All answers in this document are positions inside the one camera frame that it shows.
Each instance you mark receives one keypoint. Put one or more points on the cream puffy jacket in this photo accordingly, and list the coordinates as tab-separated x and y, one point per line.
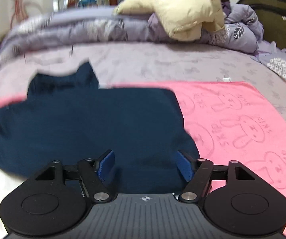
182	20

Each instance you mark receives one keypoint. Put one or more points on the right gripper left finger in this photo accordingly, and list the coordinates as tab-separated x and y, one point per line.
57	198

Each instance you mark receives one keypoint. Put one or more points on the purple patterned pillow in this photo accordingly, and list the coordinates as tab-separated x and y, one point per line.
272	57

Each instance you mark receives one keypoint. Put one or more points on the pink rabbit pattern blanket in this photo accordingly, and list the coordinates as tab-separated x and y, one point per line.
224	126

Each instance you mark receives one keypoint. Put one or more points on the white and navy zip jacket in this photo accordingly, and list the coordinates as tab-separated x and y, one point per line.
70	118

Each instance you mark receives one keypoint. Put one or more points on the purple leaf pattern duvet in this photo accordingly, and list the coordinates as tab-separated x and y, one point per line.
242	30

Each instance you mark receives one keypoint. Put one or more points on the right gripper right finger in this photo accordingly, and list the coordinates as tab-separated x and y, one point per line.
234	200

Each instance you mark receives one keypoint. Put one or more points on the dark headboard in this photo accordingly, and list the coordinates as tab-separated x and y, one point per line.
272	15

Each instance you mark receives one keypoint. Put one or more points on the lilac bed sheet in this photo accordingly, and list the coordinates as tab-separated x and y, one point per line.
116	63

